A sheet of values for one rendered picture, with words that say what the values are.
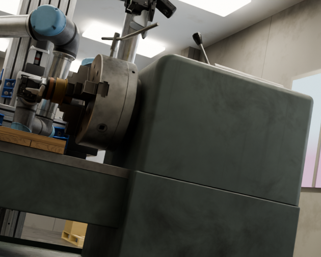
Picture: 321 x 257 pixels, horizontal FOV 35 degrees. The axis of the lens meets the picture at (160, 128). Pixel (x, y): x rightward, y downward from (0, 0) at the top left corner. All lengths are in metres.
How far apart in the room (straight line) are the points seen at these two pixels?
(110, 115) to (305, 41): 4.28
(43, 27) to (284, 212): 1.09
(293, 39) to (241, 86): 4.23
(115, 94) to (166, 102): 0.16
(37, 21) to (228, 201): 0.96
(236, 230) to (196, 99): 0.44
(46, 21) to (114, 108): 0.52
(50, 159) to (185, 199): 0.43
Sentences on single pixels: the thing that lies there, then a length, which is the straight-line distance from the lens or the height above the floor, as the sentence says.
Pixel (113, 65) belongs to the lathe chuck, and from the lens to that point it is 1.67.
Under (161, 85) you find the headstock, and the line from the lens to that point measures 1.60.
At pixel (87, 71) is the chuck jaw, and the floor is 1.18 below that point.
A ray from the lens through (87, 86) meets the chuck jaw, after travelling 1.62.
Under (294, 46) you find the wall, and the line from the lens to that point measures 5.85.
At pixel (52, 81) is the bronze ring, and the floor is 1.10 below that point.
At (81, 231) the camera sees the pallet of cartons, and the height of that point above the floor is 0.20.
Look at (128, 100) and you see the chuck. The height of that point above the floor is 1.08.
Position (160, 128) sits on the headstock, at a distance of 1.58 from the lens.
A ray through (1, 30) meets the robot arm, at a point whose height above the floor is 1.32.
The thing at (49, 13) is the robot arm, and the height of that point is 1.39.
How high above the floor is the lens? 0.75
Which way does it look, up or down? 9 degrees up
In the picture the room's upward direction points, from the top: 11 degrees clockwise
